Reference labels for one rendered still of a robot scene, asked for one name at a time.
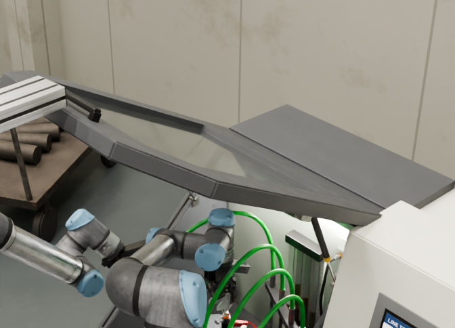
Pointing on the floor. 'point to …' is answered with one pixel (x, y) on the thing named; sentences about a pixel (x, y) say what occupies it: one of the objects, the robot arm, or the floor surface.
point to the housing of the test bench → (351, 161)
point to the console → (396, 269)
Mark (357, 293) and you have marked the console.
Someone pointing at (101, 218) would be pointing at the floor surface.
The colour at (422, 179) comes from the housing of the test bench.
